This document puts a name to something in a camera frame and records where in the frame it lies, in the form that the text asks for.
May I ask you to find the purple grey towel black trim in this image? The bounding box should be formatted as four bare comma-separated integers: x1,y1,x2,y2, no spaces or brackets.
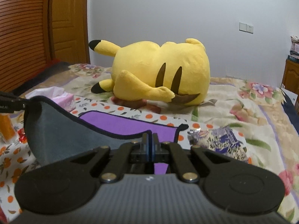
23,95,189,175

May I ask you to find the wooden slatted headboard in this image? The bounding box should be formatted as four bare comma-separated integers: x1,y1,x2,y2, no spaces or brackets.
0,0,52,93

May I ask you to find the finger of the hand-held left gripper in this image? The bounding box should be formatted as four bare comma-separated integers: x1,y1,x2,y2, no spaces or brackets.
0,91,31,113

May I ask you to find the wooden cabinet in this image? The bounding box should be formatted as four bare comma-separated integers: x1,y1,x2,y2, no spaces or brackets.
280,59,299,94

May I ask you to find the stack of books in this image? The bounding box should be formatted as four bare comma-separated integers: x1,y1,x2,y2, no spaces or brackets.
287,35,299,63

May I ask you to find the red wrapper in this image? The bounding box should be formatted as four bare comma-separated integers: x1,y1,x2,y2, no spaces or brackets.
17,128,29,143

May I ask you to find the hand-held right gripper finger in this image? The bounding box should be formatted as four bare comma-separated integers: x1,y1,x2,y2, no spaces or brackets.
70,133,150,182
151,133,234,181

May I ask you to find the white orange-dotted cloth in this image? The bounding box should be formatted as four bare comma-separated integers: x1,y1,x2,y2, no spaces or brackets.
0,93,254,223

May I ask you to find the orange bottle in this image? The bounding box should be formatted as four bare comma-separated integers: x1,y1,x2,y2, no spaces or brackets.
0,113,18,144

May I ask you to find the dark mattress edge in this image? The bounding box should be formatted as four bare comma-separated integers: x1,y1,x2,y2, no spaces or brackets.
13,59,72,96

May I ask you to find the yellow plush toy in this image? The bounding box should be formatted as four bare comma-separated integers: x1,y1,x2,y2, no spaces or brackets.
89,38,211,114

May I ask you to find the purple printed snack packet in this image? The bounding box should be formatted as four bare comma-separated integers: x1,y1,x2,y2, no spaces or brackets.
187,125,251,164

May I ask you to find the white wall switch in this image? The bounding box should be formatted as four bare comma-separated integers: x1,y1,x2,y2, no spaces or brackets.
239,22,254,34

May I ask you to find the pink tissue pack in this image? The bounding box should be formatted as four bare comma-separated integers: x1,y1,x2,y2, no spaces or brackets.
25,86,76,113

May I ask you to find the wooden door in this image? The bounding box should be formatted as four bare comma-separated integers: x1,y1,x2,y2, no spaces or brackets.
49,0,91,65

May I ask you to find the floral bed blanket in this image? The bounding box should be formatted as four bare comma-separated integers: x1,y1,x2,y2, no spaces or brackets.
54,63,299,224

